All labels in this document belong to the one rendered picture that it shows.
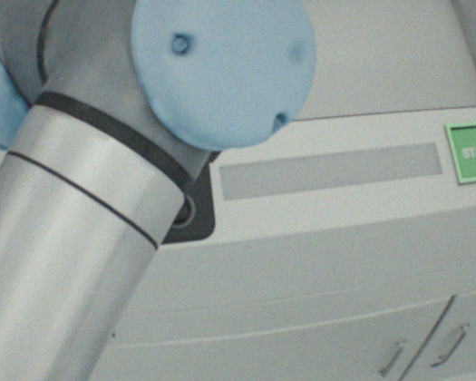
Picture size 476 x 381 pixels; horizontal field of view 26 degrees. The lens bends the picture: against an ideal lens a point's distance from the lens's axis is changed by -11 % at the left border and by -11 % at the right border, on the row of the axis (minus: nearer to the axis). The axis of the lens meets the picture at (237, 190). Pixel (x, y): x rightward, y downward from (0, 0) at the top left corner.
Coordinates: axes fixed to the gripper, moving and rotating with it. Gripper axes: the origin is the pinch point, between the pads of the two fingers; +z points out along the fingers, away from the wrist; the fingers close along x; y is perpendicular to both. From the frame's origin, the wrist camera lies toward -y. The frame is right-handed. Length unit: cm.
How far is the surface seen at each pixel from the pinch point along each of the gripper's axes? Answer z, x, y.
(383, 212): 2.1, -15.9, -3.4
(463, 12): 13.1, -34.0, 23.6
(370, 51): 16.1, -22.0, 20.4
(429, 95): 16.1, -27.2, 14.6
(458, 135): 1.7, -24.3, 2.4
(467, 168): 1.7, -24.4, -0.7
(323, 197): 2.1, -11.4, -1.4
